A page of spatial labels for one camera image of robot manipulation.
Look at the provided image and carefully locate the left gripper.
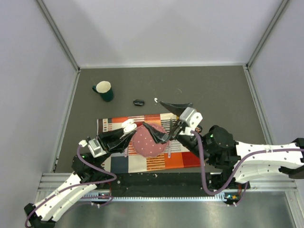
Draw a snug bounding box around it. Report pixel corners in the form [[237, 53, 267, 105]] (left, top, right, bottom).
[[94, 124, 136, 167]]

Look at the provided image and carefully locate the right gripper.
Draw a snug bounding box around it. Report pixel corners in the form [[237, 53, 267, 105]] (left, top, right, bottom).
[[143, 102, 211, 162]]

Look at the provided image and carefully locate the white earbud case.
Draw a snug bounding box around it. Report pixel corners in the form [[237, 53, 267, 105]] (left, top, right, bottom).
[[121, 119, 137, 134]]

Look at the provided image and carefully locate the black earbud charging case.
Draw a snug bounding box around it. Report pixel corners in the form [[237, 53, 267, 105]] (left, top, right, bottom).
[[133, 99, 145, 106]]

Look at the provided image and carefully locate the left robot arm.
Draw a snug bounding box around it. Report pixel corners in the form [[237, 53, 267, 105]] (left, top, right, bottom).
[[24, 128, 136, 228]]

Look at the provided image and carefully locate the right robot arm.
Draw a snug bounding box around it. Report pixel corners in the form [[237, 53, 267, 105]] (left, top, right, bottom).
[[143, 102, 304, 195]]

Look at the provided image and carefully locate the black knife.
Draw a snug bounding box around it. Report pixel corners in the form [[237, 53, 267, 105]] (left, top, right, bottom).
[[169, 118, 174, 133]]

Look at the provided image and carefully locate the pink dotted plate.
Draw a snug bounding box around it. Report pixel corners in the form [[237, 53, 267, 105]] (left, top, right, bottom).
[[132, 125, 169, 158]]

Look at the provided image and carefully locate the colourful patchwork placemat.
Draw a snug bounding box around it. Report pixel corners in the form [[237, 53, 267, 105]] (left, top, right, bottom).
[[97, 113, 200, 174]]

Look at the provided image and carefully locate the dark green mug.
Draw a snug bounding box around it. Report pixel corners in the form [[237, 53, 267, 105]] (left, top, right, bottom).
[[92, 81, 114, 102]]

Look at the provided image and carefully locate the pink handled fork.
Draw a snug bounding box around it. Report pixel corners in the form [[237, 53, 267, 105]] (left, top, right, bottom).
[[124, 148, 129, 158]]

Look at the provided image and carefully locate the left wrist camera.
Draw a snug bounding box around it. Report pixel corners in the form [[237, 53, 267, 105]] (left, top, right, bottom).
[[87, 139, 106, 158]]

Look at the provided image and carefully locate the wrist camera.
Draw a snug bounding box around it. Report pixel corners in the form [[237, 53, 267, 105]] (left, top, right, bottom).
[[87, 139, 106, 158], [179, 107, 203, 129]]

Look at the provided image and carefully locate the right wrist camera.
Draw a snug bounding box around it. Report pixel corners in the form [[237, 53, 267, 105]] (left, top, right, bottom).
[[179, 107, 203, 129]]

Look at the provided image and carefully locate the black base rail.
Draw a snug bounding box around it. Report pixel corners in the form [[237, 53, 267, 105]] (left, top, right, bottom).
[[109, 172, 226, 197]]

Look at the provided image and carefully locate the grey cable duct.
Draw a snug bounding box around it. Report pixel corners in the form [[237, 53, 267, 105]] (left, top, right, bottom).
[[80, 192, 239, 203]]

